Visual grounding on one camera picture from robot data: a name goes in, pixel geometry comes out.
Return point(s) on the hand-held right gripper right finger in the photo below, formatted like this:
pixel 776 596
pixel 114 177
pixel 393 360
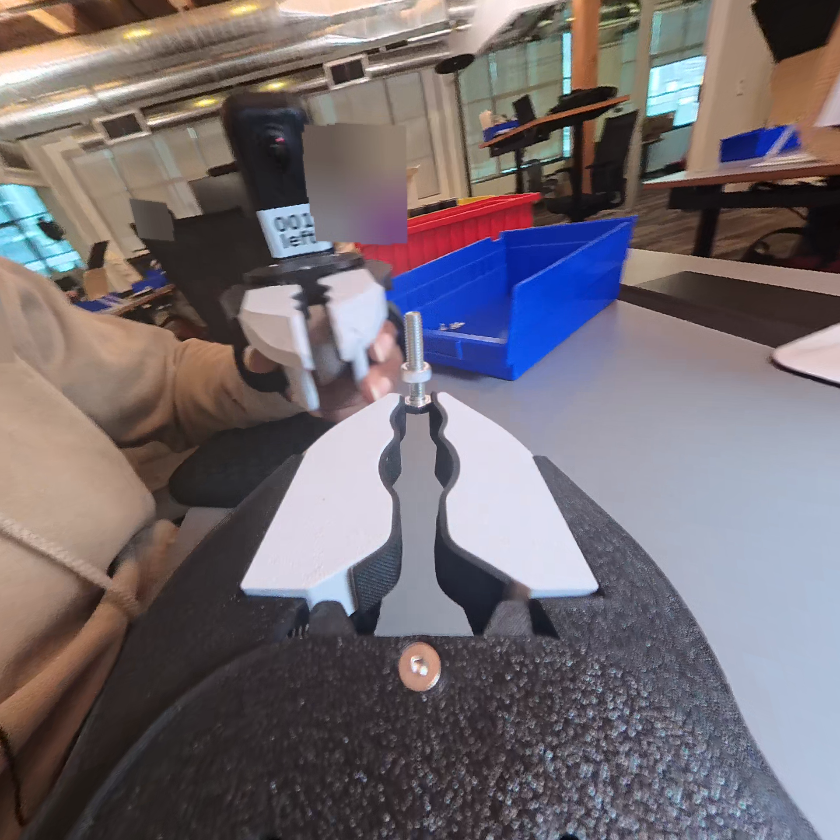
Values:
pixel 519 519

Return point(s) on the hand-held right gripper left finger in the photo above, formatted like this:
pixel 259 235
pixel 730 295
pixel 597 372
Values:
pixel 322 519

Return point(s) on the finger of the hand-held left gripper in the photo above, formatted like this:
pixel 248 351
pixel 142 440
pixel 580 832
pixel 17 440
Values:
pixel 282 328
pixel 361 315

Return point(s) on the small steel hex nut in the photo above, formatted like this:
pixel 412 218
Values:
pixel 415 381

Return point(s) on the blue plastic bin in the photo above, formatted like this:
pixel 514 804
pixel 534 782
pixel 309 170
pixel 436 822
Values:
pixel 565 302
pixel 755 142

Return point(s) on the person's left forearm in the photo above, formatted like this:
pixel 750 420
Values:
pixel 184 381

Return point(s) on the person's left hand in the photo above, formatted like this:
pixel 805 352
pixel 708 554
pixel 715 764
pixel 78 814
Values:
pixel 378 374

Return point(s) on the black wrist rest pad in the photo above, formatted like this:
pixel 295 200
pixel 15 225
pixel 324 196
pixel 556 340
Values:
pixel 236 466

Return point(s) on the black mesh office chair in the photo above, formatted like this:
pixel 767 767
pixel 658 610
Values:
pixel 210 250

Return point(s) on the red plastic bin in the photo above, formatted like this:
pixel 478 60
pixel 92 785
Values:
pixel 460 230

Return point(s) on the black floor lamp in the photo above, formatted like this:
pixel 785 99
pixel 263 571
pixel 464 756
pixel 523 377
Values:
pixel 453 79

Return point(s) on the person's torso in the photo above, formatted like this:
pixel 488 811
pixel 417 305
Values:
pixel 66 525

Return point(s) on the wooden standing desk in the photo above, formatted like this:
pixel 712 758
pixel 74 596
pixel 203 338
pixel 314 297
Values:
pixel 565 116

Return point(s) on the black backpack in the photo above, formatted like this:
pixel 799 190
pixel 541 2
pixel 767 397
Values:
pixel 578 95

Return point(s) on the white document stand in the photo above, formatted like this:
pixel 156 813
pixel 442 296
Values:
pixel 814 355

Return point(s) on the wooden office desk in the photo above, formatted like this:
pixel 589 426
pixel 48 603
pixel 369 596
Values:
pixel 735 177

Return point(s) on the black computer monitor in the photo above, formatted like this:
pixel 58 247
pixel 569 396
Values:
pixel 788 26

